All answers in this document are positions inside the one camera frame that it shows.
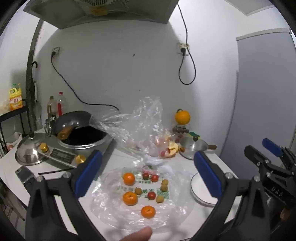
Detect red cap bottle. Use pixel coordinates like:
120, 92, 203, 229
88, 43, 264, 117
56, 92, 68, 116

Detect black wok with wooden handle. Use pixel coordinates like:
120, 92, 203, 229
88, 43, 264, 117
50, 111, 103, 140

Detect person's left hand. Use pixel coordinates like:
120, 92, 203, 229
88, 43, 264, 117
120, 227, 153, 241

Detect dark oil bottle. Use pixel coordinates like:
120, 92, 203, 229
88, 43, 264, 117
47, 96, 57, 118

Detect yellow detergent bottle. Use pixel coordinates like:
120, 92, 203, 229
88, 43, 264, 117
9, 83, 23, 111

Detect black power cable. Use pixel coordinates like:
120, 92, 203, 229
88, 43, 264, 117
50, 52, 119, 111
177, 3, 196, 85

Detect black metal shelf rack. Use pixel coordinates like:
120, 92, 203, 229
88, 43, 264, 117
0, 105, 30, 158

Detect range hood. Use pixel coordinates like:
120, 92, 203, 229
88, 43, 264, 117
23, 0, 179, 29

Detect dark grapes on stand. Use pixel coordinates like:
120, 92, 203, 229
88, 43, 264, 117
172, 125, 190, 137

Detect crumpled clear plastic bag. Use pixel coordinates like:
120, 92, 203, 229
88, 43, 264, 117
91, 96, 183, 167

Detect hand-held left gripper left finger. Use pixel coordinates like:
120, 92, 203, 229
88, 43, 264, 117
25, 150, 104, 241

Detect grey door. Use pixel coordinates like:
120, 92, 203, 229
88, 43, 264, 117
236, 28, 296, 163

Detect flat printed plastic bag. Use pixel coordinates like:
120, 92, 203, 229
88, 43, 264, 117
91, 166, 196, 232

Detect yellow fruit pieces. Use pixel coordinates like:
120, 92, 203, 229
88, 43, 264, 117
166, 141, 184, 158

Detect black stick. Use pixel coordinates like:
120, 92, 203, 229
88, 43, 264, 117
38, 169, 78, 175

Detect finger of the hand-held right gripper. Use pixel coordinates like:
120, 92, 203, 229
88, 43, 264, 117
262, 138, 296, 169
244, 146, 293, 180

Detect white plate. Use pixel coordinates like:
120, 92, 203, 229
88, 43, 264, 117
190, 173, 219, 207

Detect tangerine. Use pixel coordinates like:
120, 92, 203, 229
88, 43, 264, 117
123, 173, 136, 186
122, 192, 138, 206
141, 205, 156, 219

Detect steel pot lid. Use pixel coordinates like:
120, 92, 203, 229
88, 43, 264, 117
15, 133, 50, 166

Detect steel cup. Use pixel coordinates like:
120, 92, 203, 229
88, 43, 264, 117
45, 117, 57, 136

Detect steel induction cooker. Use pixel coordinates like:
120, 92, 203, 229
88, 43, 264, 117
38, 125, 117, 168

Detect dark vertical pipe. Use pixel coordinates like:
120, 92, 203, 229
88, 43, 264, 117
24, 19, 44, 135

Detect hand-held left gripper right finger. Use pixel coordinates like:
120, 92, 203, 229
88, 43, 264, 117
193, 151, 271, 241

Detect small steel pot with lid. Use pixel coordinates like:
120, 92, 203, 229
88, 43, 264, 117
179, 136, 217, 160

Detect large orange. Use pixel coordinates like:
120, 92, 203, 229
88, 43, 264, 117
175, 109, 191, 126

